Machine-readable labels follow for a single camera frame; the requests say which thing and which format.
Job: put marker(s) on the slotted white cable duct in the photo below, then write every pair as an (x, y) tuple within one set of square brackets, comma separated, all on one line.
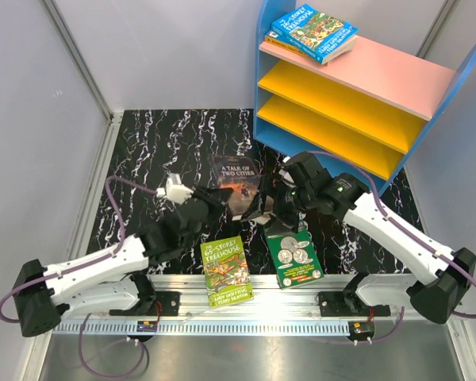
[(217, 328)]

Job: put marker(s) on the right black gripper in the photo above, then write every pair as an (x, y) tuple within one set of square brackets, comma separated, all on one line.
[(273, 189)]

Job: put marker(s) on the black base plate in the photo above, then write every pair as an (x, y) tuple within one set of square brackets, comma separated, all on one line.
[(166, 304), (333, 303)]

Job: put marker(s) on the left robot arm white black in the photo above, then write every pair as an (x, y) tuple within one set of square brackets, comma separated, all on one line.
[(113, 280)]

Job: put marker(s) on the A Tale of Two Cities book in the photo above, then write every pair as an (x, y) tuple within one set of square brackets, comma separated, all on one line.
[(241, 174)]

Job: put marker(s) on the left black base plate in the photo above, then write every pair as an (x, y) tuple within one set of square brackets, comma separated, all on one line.
[(166, 304)]

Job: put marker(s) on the aluminium rail frame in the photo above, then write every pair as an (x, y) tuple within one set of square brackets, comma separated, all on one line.
[(272, 303)]

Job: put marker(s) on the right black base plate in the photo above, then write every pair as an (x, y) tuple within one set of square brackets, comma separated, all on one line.
[(333, 303)]

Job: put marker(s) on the yellow book on shelf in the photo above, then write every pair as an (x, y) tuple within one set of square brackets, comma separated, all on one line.
[(279, 40)]

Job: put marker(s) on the colourful wooden bookshelf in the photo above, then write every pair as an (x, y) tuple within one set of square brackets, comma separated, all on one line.
[(365, 113)]

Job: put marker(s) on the black marble pattern mat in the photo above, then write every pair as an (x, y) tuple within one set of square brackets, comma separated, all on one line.
[(152, 143)]

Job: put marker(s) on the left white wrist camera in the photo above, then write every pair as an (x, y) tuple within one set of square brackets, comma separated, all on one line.
[(174, 190)]

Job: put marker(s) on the blue 26-Storey Treehouse book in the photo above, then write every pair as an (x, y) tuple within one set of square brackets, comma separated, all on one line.
[(320, 36)]

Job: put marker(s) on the green coin guide book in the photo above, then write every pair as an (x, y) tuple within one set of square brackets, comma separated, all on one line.
[(295, 259)]

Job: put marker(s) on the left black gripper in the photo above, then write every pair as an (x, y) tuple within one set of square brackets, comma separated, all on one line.
[(216, 198)]

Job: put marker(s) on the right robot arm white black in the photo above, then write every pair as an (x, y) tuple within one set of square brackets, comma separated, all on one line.
[(442, 275)]

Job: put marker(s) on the green 65-Storey Treehouse book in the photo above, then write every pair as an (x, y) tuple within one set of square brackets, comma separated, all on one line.
[(227, 276)]

